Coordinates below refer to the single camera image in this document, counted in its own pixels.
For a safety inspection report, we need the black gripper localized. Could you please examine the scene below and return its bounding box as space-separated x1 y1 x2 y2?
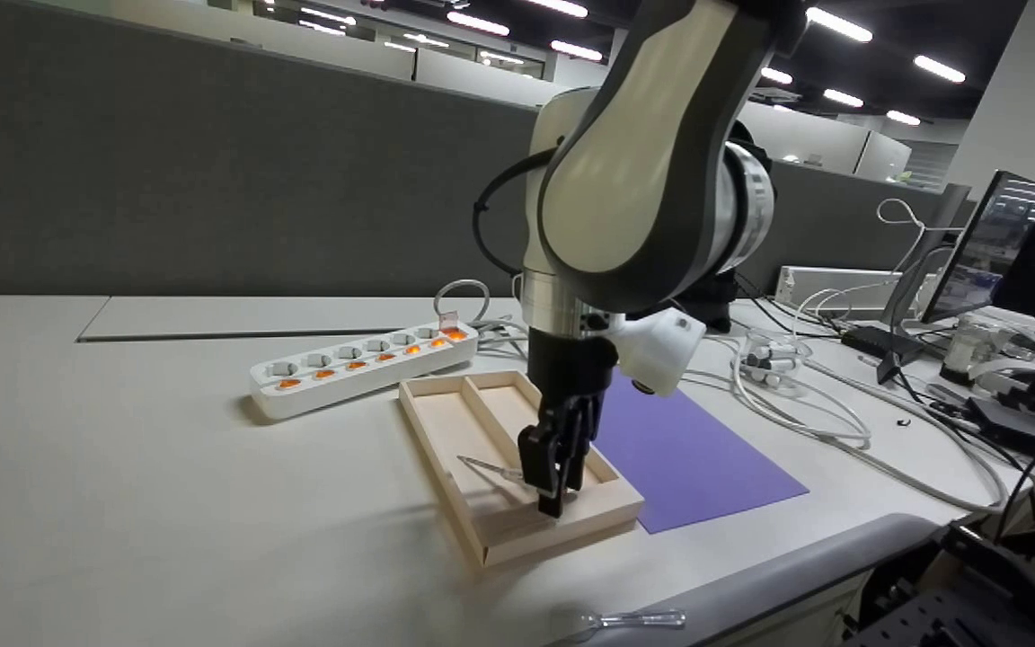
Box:
517 329 614 518

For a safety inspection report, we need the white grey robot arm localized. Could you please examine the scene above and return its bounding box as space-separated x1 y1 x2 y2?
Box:
517 0 810 518

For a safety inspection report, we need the white wooden tray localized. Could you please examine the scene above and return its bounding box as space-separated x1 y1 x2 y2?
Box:
398 370 644 570

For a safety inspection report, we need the purple placemat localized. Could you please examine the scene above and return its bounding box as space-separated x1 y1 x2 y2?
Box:
598 379 805 537

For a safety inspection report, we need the clear plastic spoon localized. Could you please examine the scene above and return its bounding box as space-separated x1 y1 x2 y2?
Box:
580 609 692 630

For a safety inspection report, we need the white power strip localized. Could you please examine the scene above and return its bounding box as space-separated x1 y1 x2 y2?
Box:
247 322 478 419

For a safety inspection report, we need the white box device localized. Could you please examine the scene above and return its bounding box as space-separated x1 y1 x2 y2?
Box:
774 265 899 315

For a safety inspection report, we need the computer monitor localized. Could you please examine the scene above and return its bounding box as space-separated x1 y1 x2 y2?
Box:
924 168 1035 322

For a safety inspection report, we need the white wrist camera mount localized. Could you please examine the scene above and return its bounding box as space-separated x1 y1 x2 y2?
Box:
605 308 705 396

